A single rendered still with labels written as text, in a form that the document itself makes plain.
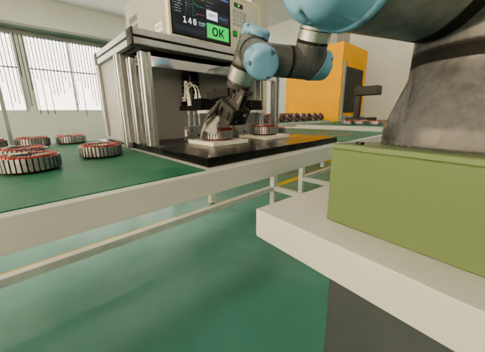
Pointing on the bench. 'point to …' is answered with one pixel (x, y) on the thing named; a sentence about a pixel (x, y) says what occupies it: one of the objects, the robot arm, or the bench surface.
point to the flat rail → (190, 66)
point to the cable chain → (191, 77)
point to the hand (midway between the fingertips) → (216, 135)
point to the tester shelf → (164, 47)
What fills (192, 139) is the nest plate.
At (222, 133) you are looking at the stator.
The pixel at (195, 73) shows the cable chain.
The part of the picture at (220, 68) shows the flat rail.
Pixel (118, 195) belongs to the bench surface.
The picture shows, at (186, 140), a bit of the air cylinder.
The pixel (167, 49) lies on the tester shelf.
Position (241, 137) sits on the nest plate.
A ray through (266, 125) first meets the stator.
